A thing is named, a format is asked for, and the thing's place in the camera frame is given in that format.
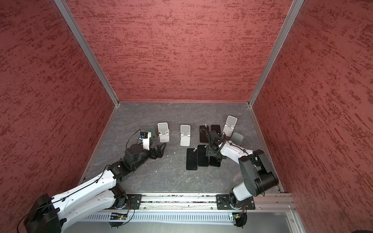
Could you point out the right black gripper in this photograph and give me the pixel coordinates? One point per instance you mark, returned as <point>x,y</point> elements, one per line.
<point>209,152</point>

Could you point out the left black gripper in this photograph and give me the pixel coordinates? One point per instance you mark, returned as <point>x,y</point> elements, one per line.
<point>160,154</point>

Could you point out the black phone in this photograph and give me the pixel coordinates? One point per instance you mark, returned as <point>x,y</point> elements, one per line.
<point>202,158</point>
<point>216,128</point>
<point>214,162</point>

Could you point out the silver edged phone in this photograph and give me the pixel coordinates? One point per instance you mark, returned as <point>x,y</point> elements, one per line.
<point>204,129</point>

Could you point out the white phone stand front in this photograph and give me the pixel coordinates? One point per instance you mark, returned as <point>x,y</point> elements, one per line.
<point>164,132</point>

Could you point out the white phone stand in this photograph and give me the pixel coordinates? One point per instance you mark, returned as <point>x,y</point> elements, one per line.
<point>164,132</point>
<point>185,131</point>
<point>229,126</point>

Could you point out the purple case phone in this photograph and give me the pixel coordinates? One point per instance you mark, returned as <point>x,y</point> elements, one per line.
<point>192,159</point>

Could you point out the grey stand wooden base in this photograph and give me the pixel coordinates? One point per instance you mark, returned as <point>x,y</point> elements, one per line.
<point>237,138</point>

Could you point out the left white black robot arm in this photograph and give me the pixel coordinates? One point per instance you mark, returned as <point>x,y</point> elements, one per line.
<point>57,213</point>

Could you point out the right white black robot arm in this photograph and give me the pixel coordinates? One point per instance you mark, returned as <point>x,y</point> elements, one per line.
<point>257,172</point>

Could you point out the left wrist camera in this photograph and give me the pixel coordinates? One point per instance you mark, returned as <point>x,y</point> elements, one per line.
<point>146,140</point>

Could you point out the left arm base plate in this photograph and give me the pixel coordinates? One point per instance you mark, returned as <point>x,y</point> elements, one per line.
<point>133,201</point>

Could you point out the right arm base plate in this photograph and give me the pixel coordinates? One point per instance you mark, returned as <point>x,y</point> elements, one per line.
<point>229,202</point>

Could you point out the white slotted cable duct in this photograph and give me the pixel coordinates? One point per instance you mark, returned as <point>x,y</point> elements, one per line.
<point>164,217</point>

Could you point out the aluminium frame rail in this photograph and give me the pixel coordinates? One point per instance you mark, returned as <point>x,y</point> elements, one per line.
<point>207,202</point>

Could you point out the right corner aluminium post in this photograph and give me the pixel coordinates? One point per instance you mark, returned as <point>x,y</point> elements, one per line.
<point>286,27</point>

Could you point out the corner aluminium post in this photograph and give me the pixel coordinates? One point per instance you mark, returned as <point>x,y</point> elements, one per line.
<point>68,17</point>
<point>286,27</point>

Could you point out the left corner aluminium post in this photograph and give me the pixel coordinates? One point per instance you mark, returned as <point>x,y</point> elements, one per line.
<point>68,17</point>

